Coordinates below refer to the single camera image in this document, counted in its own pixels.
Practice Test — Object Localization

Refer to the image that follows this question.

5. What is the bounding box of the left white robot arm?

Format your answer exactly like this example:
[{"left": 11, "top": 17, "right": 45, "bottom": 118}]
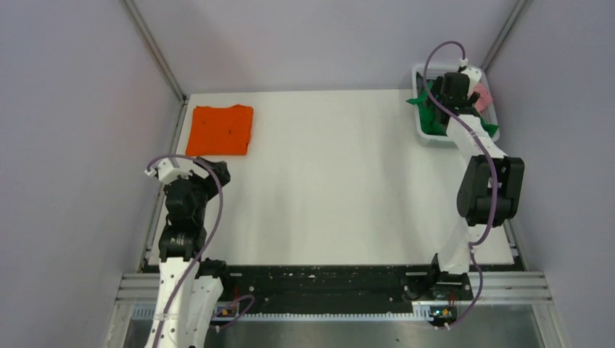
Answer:
[{"left": 145, "top": 154, "right": 233, "bottom": 347}]

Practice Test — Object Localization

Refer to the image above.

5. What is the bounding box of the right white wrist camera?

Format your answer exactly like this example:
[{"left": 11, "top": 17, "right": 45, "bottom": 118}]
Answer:
[{"left": 458, "top": 58, "right": 483, "bottom": 93}]

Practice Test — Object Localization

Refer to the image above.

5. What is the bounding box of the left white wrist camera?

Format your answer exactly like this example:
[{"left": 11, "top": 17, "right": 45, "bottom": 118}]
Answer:
[{"left": 144, "top": 158, "right": 191, "bottom": 185}]

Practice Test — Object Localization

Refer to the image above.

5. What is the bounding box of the folded orange t shirt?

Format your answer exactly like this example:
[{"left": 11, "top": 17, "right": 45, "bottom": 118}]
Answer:
[{"left": 185, "top": 104, "right": 254, "bottom": 157}]

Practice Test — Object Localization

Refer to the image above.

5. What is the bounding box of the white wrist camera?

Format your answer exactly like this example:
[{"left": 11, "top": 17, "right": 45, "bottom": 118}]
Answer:
[
  {"left": 144, "top": 158, "right": 191, "bottom": 185},
  {"left": 458, "top": 58, "right": 483, "bottom": 93}
]

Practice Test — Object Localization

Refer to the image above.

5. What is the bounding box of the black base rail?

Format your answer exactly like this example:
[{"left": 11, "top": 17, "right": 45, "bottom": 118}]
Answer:
[{"left": 197, "top": 260, "right": 474, "bottom": 315}]

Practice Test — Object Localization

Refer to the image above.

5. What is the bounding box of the pink t shirt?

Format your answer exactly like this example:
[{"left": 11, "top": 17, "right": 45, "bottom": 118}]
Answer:
[{"left": 474, "top": 82, "right": 493, "bottom": 112}]

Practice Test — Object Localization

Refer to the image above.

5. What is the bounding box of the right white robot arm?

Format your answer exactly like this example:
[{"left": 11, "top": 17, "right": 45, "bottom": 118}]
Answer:
[{"left": 425, "top": 69, "right": 525, "bottom": 299}]

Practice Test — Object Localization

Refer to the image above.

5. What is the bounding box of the green t shirt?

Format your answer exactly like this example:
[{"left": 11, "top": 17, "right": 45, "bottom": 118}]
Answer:
[{"left": 424, "top": 80, "right": 484, "bottom": 134}]

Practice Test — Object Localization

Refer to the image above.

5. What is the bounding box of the white plastic basket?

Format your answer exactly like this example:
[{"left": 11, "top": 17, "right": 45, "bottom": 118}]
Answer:
[{"left": 406, "top": 63, "right": 500, "bottom": 147}]

